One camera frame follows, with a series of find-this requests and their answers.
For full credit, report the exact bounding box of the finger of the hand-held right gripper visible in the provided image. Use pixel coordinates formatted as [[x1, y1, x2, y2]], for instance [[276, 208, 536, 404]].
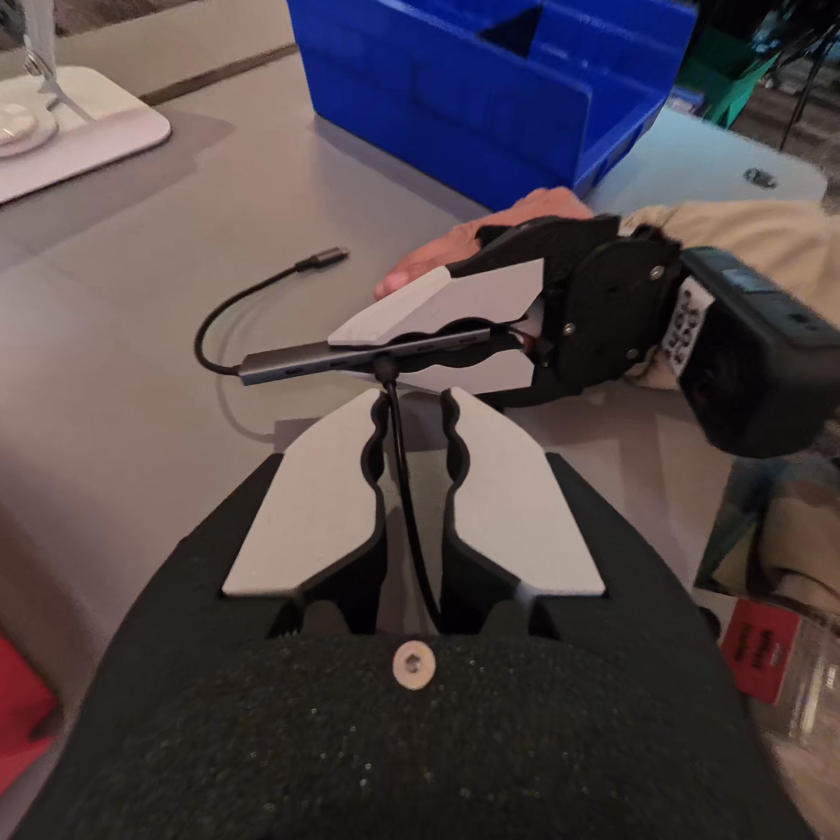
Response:
[[325, 257, 547, 349], [367, 338, 538, 396]]

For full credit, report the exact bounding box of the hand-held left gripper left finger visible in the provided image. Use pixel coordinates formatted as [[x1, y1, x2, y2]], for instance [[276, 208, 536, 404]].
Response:
[[222, 387, 389, 636]]

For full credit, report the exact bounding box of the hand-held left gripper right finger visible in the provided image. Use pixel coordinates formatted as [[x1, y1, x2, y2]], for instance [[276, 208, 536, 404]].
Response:
[[440, 386, 607, 636]]

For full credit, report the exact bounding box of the black cable with blue-ringed plugs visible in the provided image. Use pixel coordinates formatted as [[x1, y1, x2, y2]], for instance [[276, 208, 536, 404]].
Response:
[[369, 350, 444, 634]]

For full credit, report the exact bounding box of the grey USB hub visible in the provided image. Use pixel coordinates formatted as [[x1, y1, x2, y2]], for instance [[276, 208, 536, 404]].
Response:
[[193, 246, 494, 388]]

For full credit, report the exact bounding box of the blue plastic bin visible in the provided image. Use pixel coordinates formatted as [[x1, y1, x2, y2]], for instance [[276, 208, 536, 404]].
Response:
[[287, 0, 698, 212]]

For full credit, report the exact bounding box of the red plastic bin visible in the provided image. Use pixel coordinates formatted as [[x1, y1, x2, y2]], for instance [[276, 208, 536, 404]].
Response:
[[0, 633, 60, 795]]

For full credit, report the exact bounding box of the grey desk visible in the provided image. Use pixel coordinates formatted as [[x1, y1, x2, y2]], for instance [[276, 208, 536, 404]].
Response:
[[0, 26, 828, 840]]

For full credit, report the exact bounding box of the person's right hand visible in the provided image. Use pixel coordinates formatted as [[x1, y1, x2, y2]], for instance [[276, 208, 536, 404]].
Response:
[[373, 187, 595, 301]]

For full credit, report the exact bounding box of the green plastic bin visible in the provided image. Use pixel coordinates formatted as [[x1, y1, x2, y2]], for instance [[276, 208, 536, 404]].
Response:
[[676, 26, 782, 129]]

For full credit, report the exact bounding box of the red badge card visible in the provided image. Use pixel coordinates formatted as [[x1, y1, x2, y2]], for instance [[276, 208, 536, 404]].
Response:
[[721, 600, 803, 706]]

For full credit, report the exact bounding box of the wooden book stand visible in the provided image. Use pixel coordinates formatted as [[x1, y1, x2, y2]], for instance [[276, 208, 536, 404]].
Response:
[[0, 0, 173, 206]]

